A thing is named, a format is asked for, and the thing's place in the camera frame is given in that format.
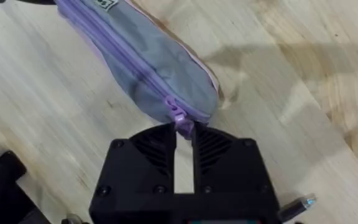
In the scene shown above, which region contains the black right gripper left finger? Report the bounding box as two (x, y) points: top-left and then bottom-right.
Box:
(92, 123), (177, 200)

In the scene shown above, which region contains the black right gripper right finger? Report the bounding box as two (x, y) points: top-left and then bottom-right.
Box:
(191, 122), (277, 198)

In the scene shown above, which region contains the grey bag with purple zip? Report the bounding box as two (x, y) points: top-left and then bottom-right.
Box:
(54, 0), (221, 140)

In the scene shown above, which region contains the silver cable plug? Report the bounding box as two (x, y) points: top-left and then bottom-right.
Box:
(278, 192), (318, 222)

